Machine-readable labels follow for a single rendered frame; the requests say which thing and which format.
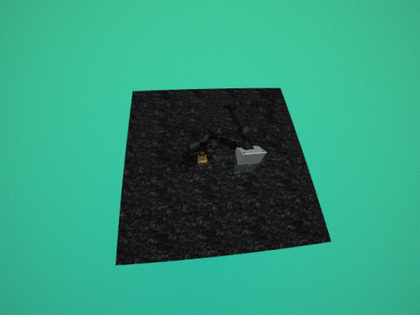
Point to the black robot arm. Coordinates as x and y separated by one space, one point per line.
201 125

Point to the tan wooden block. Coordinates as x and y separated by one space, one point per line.
202 161

